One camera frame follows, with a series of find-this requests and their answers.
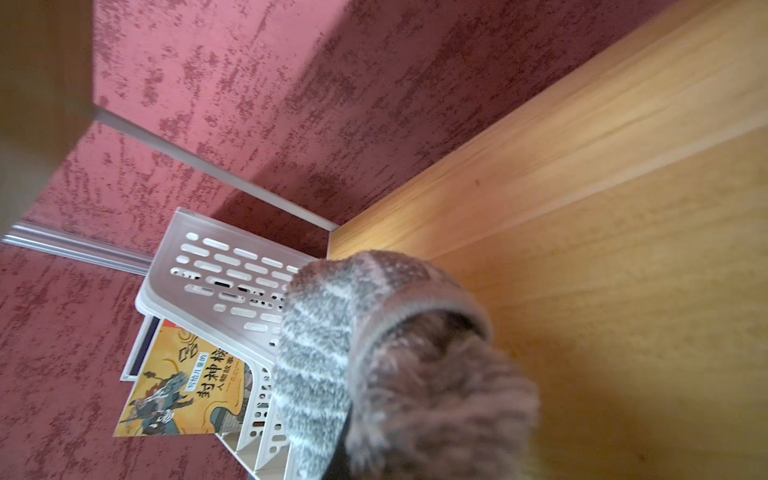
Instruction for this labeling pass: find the left aluminium corner post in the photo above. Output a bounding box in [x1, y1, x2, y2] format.
[2, 221, 153, 276]

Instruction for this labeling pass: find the wooden white-framed bookshelf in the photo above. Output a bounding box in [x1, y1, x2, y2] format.
[24, 1, 767, 479]

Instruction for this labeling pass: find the white file organizer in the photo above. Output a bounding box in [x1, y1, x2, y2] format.
[135, 208, 312, 479]

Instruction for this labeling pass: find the yellow magazine in organizer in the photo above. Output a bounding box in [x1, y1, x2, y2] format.
[113, 320, 253, 437]

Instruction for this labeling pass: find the grey patterned cloth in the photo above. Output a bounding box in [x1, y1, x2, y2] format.
[272, 250, 540, 479]

